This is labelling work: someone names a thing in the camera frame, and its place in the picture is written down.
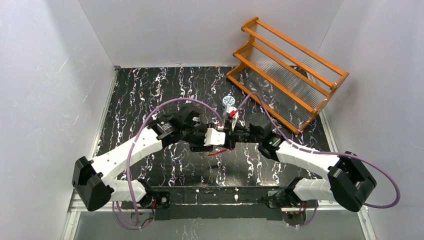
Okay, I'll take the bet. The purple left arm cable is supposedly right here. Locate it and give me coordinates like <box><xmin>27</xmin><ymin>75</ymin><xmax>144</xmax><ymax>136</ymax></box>
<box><xmin>111</xmin><ymin>97</ymin><xmax>224</xmax><ymax>231</ymax></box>

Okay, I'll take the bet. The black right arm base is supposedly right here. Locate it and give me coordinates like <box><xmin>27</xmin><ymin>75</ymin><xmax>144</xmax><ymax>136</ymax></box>
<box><xmin>257</xmin><ymin>190</ymin><xmax>308</xmax><ymax>227</ymax></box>

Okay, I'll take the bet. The aluminium frame rail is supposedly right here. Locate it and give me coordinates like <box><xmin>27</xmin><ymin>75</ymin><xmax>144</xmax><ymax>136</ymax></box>
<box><xmin>62</xmin><ymin>186</ymin><xmax>376</xmax><ymax>240</ymax></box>

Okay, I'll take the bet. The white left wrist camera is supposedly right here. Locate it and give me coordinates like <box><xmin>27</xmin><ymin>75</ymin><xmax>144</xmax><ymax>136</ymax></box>
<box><xmin>204</xmin><ymin>124</ymin><xmax>226</xmax><ymax>146</ymax></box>

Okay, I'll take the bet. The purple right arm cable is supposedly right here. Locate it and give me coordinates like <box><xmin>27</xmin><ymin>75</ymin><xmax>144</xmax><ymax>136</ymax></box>
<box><xmin>231</xmin><ymin>92</ymin><xmax>401</xmax><ymax>229</ymax></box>

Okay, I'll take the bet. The red handled spiked keyring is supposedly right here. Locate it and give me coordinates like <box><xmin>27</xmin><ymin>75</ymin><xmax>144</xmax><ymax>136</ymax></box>
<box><xmin>199</xmin><ymin>148</ymin><xmax>229</xmax><ymax>157</ymax></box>

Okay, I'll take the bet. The small blue white jar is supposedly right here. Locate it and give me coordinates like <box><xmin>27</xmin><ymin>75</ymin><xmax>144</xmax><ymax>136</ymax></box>
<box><xmin>221</xmin><ymin>95</ymin><xmax>236</xmax><ymax>111</ymax></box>

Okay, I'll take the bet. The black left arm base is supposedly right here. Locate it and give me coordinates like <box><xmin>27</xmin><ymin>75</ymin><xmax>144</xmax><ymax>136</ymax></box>
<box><xmin>137</xmin><ymin>190</ymin><xmax>171</xmax><ymax>210</ymax></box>

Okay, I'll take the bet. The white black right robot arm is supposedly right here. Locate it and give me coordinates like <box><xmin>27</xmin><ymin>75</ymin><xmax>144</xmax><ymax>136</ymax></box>
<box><xmin>224</xmin><ymin>110</ymin><xmax>377</xmax><ymax>212</ymax></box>

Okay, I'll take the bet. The orange wooden shelf rack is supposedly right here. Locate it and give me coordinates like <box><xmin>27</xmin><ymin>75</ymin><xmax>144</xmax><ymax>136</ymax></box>
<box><xmin>226</xmin><ymin>16</ymin><xmax>349</xmax><ymax>134</ymax></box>

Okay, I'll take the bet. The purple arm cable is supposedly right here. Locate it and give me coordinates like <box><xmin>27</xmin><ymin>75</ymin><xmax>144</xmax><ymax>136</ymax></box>
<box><xmin>231</xmin><ymin>92</ymin><xmax>401</xmax><ymax>229</ymax></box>
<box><xmin>111</xmin><ymin>97</ymin><xmax>224</xmax><ymax>231</ymax></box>

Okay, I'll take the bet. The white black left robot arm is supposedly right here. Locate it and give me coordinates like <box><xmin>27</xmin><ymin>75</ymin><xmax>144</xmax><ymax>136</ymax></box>
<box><xmin>71</xmin><ymin>104</ymin><xmax>206</xmax><ymax>212</ymax></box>

